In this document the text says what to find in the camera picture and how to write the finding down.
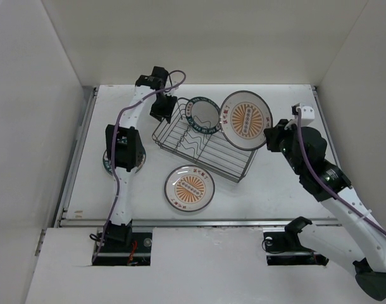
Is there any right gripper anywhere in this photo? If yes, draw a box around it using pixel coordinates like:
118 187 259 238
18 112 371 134
264 118 304 175

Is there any wire dish rack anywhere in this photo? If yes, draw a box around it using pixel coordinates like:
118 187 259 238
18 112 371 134
152 98 257 183

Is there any green rim lettered plate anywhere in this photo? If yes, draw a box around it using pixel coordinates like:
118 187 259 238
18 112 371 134
185 96 220 135
102 149 146 175

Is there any orange sunburst plate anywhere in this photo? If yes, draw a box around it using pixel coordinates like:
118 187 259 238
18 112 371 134
220 91 273 151
164 165 216 213

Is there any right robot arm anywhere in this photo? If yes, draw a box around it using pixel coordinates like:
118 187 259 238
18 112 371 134
264 120 386 301

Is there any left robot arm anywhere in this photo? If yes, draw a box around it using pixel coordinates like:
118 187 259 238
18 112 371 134
96 66 180 251

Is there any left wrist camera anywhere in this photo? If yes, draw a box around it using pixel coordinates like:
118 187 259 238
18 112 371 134
163 86 179 96

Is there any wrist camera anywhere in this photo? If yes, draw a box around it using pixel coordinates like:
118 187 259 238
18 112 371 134
292 103 315 122
163 86 179 96

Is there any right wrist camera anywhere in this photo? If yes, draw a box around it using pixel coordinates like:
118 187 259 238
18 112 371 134
292 103 315 122

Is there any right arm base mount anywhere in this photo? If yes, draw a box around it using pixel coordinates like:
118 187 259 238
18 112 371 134
261 231 329 267

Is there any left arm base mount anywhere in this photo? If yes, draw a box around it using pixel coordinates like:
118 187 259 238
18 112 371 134
89 232 153 267

